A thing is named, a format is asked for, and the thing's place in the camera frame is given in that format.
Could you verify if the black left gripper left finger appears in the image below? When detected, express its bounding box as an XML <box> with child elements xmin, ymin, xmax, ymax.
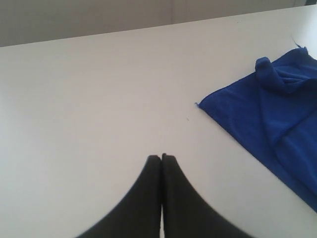
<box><xmin>79</xmin><ymin>155</ymin><xmax>161</xmax><ymax>238</ymax></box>

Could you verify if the blue cloth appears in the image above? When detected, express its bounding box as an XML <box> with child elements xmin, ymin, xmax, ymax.
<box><xmin>198</xmin><ymin>46</ymin><xmax>317</xmax><ymax>209</ymax></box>

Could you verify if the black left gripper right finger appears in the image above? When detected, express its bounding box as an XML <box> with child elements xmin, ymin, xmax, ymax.
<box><xmin>161</xmin><ymin>154</ymin><xmax>250</xmax><ymax>238</ymax></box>

